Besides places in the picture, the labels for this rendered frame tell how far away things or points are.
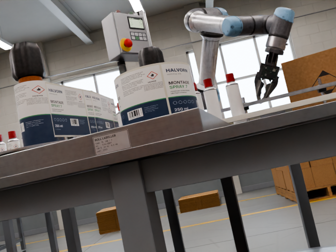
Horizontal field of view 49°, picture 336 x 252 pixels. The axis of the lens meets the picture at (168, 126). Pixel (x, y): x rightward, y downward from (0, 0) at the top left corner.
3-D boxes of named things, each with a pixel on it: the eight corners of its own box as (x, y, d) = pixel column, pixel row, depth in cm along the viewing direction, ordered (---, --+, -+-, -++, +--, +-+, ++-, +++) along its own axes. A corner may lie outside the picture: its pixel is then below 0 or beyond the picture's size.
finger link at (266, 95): (259, 104, 140) (266, 80, 139) (259, 103, 146) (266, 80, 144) (267, 106, 139) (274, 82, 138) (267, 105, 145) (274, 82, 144)
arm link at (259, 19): (241, 15, 148) (258, 14, 139) (263, 14, 153) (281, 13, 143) (240, 35, 151) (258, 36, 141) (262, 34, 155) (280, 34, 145)
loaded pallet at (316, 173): (366, 190, 438) (347, 117, 447) (297, 204, 442) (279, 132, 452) (329, 183, 557) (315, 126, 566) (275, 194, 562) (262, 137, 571)
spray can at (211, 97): (211, 131, 141) (199, 79, 143) (212, 131, 146) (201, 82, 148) (224, 128, 140) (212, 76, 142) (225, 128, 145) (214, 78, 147)
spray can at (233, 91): (233, 126, 140) (221, 74, 142) (234, 126, 145) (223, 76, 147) (247, 123, 138) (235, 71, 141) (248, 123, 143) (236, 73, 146)
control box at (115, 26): (108, 61, 162) (100, 20, 164) (139, 62, 173) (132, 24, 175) (121, 53, 154) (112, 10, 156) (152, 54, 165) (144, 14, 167)
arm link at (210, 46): (186, 106, 205) (194, 5, 180) (209, 103, 211) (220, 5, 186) (196, 115, 195) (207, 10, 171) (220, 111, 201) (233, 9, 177)
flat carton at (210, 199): (180, 213, 576) (177, 200, 578) (183, 208, 628) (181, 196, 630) (220, 205, 568) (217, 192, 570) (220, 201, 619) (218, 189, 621)
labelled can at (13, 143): (10, 177, 164) (2, 132, 166) (17, 176, 169) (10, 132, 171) (20, 174, 163) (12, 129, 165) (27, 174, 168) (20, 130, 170)
